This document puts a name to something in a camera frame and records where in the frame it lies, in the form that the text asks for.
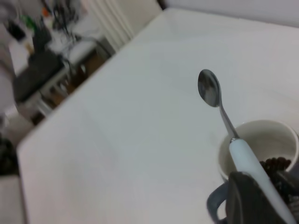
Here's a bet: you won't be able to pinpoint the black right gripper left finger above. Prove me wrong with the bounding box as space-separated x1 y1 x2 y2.
227 171 292 224

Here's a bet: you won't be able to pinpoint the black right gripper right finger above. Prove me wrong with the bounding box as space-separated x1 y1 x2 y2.
268 170 299 210

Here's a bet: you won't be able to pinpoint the dark roasted coffee beans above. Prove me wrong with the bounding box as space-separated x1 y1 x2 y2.
258 157 292 175

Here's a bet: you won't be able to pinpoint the metal spoon pale blue handle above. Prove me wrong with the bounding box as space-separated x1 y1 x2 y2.
197 69 298 224

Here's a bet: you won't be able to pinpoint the dark blue-grey ceramic mug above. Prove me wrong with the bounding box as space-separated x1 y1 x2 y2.
206 119 299 222

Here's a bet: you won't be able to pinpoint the white pleated curtain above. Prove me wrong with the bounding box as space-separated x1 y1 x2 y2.
85 0 164 51

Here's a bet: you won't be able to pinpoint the white side table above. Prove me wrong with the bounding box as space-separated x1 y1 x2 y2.
45 34 115 70

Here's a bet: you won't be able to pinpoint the black desk unit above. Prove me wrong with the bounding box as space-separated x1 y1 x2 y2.
13 50 66 102

